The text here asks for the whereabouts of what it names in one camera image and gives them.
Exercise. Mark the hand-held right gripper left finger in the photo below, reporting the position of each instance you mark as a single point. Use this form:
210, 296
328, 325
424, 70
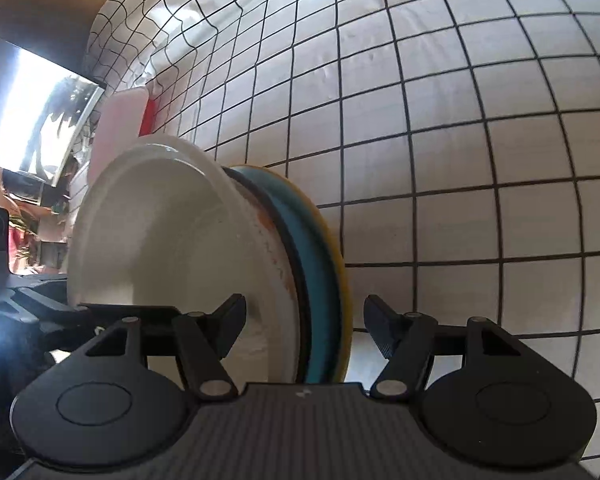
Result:
232, 325

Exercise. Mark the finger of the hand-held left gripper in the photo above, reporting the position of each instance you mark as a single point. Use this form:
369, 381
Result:
35, 310

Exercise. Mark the white checked cloth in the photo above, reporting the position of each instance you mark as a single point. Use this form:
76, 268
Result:
480, 160

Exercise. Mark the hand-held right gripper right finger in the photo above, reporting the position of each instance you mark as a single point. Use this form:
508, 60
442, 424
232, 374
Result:
380, 325

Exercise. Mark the cluttered shelf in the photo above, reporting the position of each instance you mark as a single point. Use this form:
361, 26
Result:
40, 220

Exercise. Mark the white bowl with orange label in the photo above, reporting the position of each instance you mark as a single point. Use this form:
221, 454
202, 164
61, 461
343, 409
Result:
180, 260

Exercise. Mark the red square container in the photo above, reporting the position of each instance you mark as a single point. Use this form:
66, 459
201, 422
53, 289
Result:
117, 130

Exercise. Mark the blue bowl with black rim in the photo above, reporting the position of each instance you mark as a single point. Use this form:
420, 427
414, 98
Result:
315, 285

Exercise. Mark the bright flat screen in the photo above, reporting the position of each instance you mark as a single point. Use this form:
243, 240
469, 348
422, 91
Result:
35, 110

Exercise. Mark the pale yellow plate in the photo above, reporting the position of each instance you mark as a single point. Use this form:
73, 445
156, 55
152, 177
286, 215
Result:
346, 320

